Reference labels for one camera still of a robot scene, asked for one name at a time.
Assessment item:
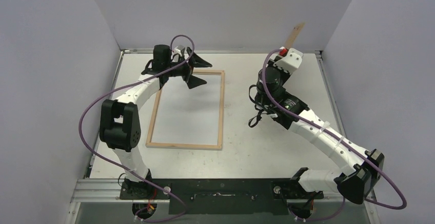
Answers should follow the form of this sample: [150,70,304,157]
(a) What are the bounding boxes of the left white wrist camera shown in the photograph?
[173,45,186,56]

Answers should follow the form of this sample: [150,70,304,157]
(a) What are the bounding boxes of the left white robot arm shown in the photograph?
[100,45,212,199]

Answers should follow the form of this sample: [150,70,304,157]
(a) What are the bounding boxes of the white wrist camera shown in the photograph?
[173,45,186,56]
[273,47,304,75]

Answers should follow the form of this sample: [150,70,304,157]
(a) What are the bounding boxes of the aluminium rail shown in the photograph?
[70,178,377,203]

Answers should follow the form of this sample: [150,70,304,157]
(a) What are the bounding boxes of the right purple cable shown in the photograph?
[260,48,408,223]

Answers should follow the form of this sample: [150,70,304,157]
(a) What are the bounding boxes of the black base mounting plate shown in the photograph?
[119,178,324,215]

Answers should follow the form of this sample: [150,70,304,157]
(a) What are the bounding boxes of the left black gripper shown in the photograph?
[166,48,212,88]

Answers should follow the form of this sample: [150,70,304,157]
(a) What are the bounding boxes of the brown cardboard backing board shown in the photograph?
[284,22,305,49]

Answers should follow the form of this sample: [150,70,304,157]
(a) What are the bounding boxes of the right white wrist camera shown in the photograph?
[273,47,304,75]

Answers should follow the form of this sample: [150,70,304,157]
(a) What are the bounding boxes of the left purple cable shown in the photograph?
[78,34,196,223]

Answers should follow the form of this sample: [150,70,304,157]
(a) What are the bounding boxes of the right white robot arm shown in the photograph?
[251,60,385,204]

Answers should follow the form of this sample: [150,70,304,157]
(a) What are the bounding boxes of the white wooden picture frame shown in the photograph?
[145,69,226,151]

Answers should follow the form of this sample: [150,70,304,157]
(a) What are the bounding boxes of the printed photo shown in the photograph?
[151,74,222,145]

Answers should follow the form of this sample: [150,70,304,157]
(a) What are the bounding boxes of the purple cable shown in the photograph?
[78,34,196,223]
[260,48,408,223]

